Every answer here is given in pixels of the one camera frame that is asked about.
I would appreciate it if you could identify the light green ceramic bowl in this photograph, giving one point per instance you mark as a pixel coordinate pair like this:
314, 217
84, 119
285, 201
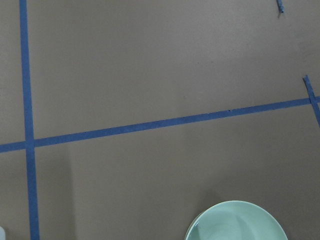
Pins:
235, 220

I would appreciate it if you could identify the clear plastic storage box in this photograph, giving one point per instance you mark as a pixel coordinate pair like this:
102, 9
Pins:
2, 234

